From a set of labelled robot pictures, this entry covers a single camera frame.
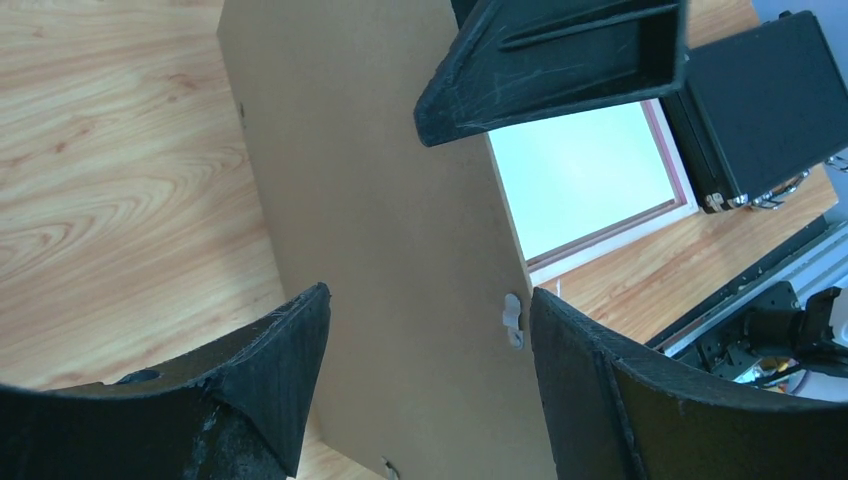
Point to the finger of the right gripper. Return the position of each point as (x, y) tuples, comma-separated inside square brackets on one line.
[(550, 60)]

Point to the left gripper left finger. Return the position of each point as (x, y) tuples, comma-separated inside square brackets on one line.
[(234, 408)]

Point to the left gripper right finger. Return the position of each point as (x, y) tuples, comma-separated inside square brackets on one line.
[(616, 409)]

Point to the Great Wall photo print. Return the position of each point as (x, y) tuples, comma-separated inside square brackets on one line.
[(569, 177)]

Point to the grey backing board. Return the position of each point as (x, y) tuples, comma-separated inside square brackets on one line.
[(415, 243)]

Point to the wooden picture frame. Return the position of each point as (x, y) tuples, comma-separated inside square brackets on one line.
[(574, 254)]

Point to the black poker chip case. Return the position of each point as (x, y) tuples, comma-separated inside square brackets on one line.
[(757, 111)]

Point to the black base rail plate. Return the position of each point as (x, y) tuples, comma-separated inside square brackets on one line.
[(778, 322)]

